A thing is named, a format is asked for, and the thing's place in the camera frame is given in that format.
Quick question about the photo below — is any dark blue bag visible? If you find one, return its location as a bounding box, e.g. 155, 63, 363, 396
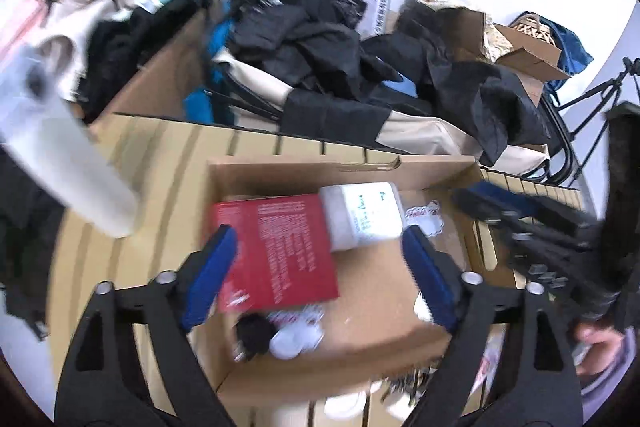
509, 11, 595, 80

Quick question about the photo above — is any cream canvas bag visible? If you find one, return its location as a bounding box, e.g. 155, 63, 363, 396
212, 49, 548, 175

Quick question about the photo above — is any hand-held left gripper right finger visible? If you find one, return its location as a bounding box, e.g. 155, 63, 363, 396
402, 224, 586, 427

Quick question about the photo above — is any black metal chair frame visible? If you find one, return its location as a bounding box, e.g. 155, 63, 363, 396
480, 94, 583, 185

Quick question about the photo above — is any large brown cardboard box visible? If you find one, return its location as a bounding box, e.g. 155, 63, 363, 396
94, 4, 223, 124

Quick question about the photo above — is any red book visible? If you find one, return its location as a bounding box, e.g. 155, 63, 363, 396
213, 194, 341, 314

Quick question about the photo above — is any white pill bottle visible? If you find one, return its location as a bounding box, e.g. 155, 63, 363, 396
318, 181, 405, 253

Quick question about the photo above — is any white cylindrical container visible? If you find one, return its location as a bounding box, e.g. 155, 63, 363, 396
0, 44, 140, 239

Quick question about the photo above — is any person's right forearm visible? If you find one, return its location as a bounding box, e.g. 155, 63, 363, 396
580, 327, 640, 423

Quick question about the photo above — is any white printed carton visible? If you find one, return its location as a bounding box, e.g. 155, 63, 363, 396
318, 0, 397, 40

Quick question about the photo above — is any small white object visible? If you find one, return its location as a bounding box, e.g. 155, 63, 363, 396
413, 293, 437, 324

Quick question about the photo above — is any person's right hand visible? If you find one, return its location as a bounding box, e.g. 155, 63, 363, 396
574, 322, 637, 379

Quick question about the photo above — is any black garment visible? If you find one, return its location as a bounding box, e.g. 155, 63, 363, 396
395, 0, 552, 168

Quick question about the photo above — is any black round object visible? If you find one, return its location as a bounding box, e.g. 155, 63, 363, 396
234, 312, 279, 362

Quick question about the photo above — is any black tripod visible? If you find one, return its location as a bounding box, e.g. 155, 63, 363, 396
552, 56, 640, 130

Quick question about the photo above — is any dark cloth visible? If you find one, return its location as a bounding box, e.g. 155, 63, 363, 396
0, 146, 67, 342

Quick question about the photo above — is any white round lid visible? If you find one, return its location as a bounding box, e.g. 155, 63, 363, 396
269, 323, 324, 359

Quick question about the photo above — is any bright blue bag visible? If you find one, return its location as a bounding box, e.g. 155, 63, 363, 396
183, 14, 237, 125

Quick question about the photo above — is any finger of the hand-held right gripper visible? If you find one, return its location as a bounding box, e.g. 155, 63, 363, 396
479, 180, 603, 235
451, 188, 591, 255

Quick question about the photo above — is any open small cardboard box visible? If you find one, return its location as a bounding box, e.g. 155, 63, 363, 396
492, 22, 574, 108

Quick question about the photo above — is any bunch of keys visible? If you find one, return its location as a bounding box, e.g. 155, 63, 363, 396
377, 364, 443, 405

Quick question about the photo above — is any shallow cardboard box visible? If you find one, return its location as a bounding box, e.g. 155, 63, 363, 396
206, 155, 522, 409

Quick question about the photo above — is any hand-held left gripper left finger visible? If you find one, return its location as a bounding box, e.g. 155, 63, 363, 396
54, 224, 238, 427

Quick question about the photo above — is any pile of black jackets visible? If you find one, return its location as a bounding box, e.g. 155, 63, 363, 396
229, 0, 418, 108

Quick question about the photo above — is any brown paper bag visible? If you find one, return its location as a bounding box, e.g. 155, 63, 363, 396
414, 0, 503, 64

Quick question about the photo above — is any black cloth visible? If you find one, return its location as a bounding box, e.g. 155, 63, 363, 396
80, 0, 224, 124

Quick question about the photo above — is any woven basket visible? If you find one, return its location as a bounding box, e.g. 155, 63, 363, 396
509, 16, 557, 50

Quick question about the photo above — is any pink bag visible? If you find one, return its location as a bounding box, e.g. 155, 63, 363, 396
0, 0, 53, 70

